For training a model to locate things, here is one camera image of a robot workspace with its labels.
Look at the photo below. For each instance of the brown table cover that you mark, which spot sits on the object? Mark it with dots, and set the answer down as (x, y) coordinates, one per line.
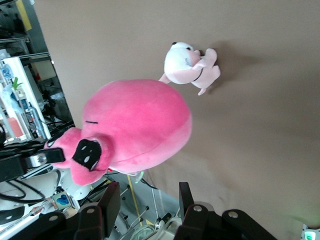
(250, 125)

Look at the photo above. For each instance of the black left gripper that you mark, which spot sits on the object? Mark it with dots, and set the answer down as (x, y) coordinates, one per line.
(11, 166)

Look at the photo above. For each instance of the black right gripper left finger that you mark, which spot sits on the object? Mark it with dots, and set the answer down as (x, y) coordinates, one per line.
(100, 220)

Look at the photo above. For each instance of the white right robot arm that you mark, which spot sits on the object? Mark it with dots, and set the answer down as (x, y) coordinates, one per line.
(310, 233)

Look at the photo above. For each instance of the pale pink plush dog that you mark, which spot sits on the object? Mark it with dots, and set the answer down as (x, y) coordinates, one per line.
(180, 65)

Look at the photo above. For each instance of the white storage shelf unit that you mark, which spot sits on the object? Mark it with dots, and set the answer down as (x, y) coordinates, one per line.
(22, 100)

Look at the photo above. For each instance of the blue heart sticker card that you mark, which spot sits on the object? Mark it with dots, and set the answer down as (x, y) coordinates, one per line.
(62, 201)

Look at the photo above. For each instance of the yellow floor tape line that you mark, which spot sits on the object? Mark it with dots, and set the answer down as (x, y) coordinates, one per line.
(133, 197)

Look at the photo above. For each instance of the round hot pink plush toy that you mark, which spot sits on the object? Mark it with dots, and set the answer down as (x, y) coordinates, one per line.
(137, 120)

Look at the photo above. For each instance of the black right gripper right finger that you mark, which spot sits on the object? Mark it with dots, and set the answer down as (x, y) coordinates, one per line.
(195, 222)

